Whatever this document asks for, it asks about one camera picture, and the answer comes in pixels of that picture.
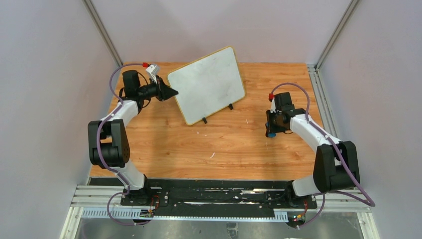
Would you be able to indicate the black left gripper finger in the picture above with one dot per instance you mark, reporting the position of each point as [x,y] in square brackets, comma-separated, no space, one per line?
[168,96]
[167,90]

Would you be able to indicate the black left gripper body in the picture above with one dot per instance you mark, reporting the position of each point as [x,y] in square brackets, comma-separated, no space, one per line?
[159,90]

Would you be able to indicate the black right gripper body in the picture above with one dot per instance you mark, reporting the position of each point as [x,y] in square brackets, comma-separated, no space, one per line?
[269,123]

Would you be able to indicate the blue whiteboard eraser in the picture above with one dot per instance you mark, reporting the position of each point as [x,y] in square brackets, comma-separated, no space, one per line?
[273,129]

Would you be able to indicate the yellow framed whiteboard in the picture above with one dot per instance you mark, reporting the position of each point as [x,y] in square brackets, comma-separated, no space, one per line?
[207,85]

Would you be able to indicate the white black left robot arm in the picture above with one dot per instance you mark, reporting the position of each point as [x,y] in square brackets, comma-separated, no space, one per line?
[108,142]

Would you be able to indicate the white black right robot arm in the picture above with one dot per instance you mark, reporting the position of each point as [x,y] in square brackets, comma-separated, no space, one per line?
[335,166]

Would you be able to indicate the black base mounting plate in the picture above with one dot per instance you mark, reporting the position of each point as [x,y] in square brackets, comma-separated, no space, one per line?
[217,198]

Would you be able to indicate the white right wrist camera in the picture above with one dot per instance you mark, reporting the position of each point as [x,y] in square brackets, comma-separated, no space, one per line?
[272,101]

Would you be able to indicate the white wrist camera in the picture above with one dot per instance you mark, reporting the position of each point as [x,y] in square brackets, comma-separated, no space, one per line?
[272,101]
[152,71]

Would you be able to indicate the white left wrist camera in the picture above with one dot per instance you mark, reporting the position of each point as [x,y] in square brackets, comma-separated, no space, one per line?
[152,71]

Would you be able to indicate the metal wire board stand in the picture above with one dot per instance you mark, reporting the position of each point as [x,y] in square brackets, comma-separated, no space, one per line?
[229,107]

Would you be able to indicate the aluminium frame rail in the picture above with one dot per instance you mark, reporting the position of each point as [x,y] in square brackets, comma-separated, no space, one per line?
[322,100]

